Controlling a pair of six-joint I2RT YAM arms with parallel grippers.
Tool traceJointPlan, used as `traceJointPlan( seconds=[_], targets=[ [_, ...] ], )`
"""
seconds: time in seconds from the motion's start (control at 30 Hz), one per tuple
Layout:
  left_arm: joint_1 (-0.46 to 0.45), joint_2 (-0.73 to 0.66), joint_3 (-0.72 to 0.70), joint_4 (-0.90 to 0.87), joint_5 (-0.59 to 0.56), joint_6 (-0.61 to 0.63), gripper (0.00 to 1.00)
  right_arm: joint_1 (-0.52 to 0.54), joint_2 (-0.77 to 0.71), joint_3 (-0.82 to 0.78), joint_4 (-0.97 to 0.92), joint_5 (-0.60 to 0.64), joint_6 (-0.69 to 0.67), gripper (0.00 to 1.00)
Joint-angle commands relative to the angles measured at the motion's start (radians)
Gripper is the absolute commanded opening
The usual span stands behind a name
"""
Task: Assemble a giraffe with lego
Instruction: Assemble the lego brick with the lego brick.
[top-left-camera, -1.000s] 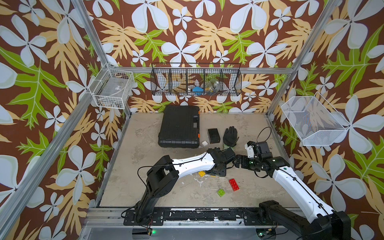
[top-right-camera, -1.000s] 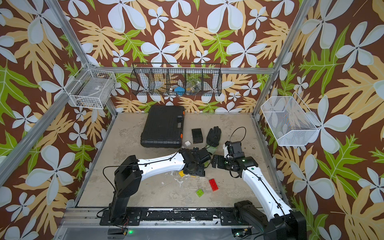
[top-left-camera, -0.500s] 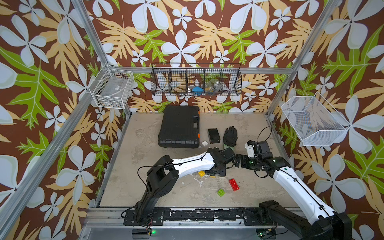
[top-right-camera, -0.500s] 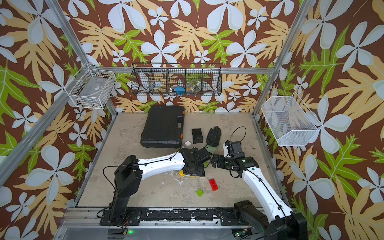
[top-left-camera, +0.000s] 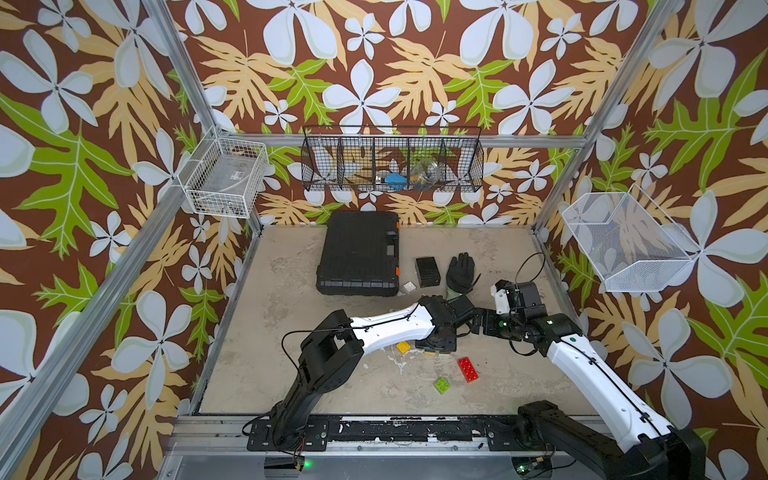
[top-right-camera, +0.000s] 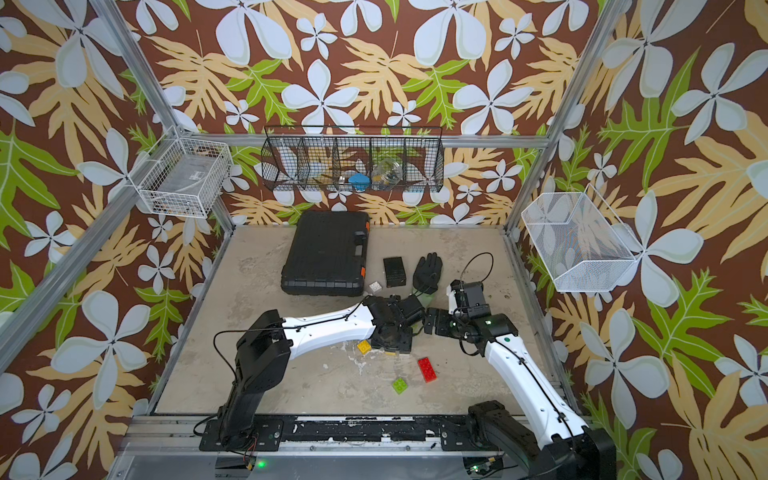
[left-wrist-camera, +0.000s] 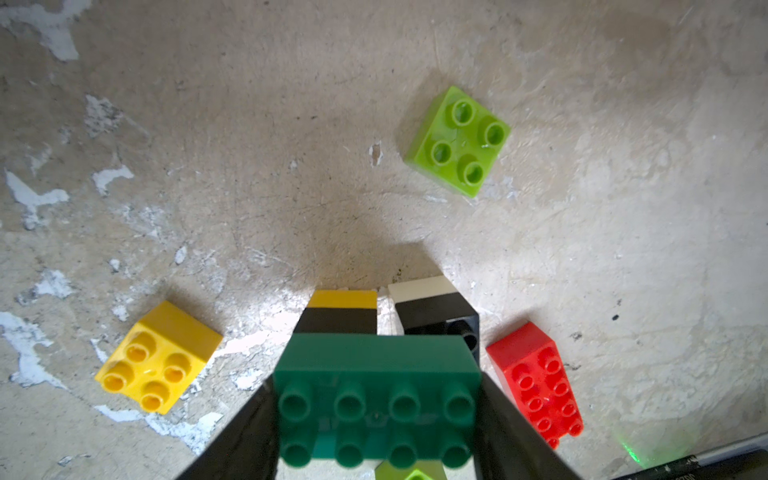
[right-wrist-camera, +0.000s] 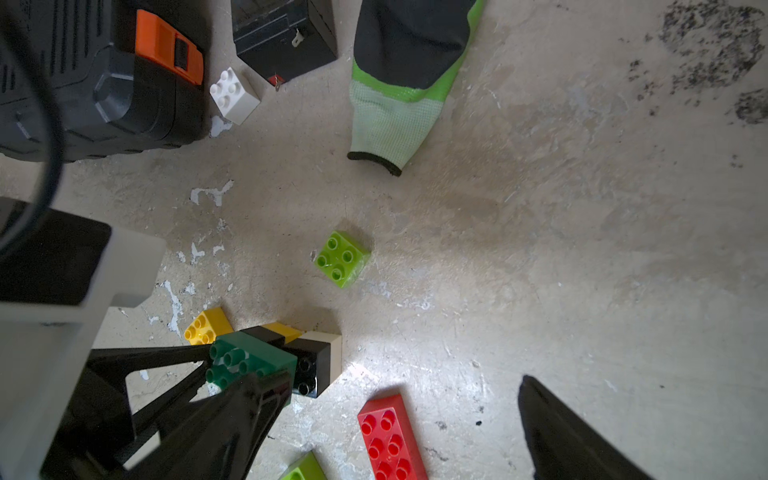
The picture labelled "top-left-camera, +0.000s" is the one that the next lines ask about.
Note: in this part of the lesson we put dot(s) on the white wire basket left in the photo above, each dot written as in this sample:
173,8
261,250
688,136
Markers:
222,176

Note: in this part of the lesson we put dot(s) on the white mesh basket right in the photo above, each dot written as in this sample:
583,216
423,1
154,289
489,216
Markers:
633,245

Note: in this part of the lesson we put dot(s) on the clear plastic in basket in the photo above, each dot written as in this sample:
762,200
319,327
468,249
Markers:
425,173

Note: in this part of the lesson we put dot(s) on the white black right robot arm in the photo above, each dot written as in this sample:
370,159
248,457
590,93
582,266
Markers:
640,444

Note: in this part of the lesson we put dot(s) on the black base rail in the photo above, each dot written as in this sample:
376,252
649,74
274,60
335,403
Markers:
493,432

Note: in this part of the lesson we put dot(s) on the lime green lego brick front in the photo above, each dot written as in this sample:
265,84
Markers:
442,385

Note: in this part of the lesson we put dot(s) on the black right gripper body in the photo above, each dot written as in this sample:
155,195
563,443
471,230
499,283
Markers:
502,325

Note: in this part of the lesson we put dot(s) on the red lego brick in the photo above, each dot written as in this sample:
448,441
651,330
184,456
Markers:
467,369

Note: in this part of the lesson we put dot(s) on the blue object in basket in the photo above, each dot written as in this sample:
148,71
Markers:
395,182

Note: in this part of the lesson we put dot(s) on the small black battery box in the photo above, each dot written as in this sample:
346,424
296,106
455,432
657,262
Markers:
428,272

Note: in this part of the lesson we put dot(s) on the aluminium frame post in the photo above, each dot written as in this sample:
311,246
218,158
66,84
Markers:
646,39

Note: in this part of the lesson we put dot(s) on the black wire basket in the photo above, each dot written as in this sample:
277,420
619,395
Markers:
360,157

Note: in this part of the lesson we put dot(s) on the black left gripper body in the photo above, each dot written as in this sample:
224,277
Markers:
448,342

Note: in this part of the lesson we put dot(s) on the black green work glove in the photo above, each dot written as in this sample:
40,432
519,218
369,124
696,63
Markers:
460,275

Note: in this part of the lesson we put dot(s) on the yellow lego brick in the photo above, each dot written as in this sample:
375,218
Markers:
403,347

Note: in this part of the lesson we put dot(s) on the black plastic tool case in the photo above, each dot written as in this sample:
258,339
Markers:
360,255

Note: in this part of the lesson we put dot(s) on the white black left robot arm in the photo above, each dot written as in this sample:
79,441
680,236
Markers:
331,352

